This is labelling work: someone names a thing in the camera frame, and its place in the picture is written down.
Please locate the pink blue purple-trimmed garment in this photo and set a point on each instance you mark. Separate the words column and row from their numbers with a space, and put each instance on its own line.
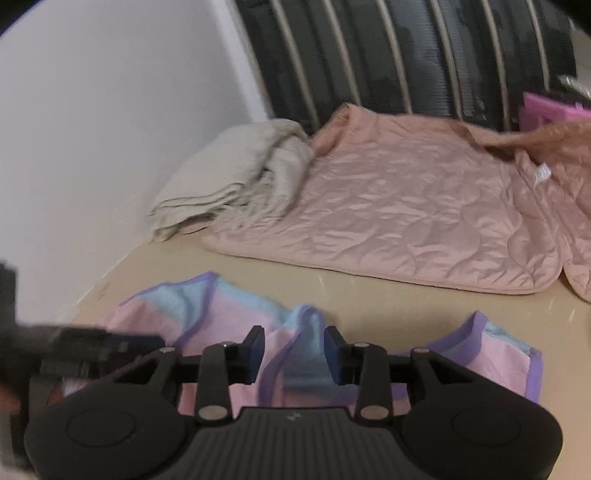
column 206, row 309

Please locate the folded beige knit blanket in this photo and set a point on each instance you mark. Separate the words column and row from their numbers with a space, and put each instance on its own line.
column 248, row 174

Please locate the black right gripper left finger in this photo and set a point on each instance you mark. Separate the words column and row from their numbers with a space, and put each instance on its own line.
column 225, row 364

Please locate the pink quilted jacket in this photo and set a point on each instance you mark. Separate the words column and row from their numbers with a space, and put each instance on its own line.
column 435, row 202

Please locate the pink box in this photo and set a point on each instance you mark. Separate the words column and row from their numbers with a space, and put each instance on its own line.
column 539, row 110

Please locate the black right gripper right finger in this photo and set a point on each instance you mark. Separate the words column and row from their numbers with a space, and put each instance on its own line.
column 365, row 365

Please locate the metal barred dark window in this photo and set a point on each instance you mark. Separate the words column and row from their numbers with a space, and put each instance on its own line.
column 468, row 60

